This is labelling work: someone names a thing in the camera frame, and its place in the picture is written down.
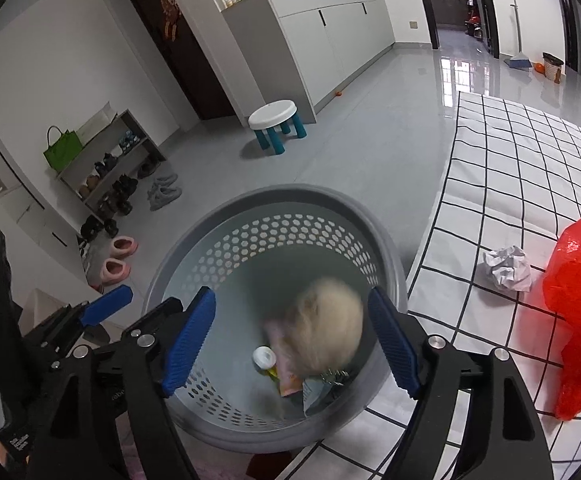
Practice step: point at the grey white sideboard cabinet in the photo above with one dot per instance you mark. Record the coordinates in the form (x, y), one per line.
(308, 50)

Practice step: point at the white round plastic lid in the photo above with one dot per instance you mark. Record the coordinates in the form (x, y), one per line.
(264, 358)

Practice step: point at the pink snack wrapper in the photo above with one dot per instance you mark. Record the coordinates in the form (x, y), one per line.
(288, 382)

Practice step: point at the wooden shoe rack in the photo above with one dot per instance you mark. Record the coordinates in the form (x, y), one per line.
(118, 149)

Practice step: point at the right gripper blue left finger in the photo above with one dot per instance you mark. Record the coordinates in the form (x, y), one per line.
(76, 434)

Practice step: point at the white blue snack packet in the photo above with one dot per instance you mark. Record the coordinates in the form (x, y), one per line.
(314, 391)

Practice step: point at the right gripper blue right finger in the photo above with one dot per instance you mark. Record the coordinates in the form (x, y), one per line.
(503, 437)

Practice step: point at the white black grid cloth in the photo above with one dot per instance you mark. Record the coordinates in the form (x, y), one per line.
(513, 178)

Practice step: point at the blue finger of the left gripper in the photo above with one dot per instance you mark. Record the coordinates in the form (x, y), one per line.
(104, 307)

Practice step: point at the dark brown entrance door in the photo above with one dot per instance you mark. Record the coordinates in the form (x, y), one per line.
(185, 59)

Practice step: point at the blue dustpan with broom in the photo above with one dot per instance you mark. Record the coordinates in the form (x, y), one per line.
(518, 61)

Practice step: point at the pink slipper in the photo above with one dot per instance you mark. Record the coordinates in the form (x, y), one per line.
(114, 271)
(122, 247)

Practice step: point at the grey perforated laundry basket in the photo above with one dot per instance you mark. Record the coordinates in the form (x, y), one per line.
(259, 253)

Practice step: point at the crumpled white paper ball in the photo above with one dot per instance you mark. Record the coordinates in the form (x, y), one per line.
(508, 268)

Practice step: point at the beige plush sloth head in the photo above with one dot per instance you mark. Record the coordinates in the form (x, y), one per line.
(324, 328)

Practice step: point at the brown trash bin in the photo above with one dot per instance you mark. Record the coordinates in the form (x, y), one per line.
(553, 67)

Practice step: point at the green handbag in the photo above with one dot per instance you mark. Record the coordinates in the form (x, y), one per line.
(64, 150)

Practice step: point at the pink slipper far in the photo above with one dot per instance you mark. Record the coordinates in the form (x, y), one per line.
(122, 247)

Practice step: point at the white stool teal legs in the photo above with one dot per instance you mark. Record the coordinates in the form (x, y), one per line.
(278, 115)

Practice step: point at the pink slipper near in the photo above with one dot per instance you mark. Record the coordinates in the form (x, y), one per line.
(114, 271)

